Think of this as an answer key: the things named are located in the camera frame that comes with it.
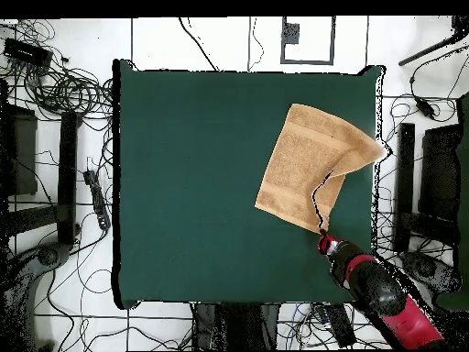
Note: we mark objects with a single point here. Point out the black power strip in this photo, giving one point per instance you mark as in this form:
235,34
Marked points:
98,201

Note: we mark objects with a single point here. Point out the black stand base foot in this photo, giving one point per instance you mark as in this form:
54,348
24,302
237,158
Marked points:
428,269
47,255

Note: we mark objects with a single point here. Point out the black power adapter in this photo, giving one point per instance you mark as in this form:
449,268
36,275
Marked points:
425,108

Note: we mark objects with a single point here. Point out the dark flat panel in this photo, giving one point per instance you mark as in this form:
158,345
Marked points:
23,154
439,172

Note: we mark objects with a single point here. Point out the black rod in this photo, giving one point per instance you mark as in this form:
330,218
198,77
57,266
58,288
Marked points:
432,49

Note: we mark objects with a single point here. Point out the dark green table cloth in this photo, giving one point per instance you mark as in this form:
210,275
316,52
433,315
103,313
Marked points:
183,183

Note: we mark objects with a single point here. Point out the grey square floor frame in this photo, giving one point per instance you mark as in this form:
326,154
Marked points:
332,40

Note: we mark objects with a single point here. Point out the tan terry towel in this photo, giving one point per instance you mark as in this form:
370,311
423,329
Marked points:
296,168

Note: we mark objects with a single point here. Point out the black upright post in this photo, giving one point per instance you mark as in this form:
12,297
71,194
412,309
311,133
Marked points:
67,176
406,176

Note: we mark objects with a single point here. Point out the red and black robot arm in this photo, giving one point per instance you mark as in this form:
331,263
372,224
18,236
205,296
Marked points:
377,289

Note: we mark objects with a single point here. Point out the black flat bar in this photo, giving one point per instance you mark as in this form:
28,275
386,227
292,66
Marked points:
340,324

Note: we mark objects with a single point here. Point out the black rectangular box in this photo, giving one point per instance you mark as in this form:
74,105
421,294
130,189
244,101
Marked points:
27,52

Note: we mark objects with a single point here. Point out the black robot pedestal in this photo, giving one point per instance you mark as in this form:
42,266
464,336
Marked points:
238,326

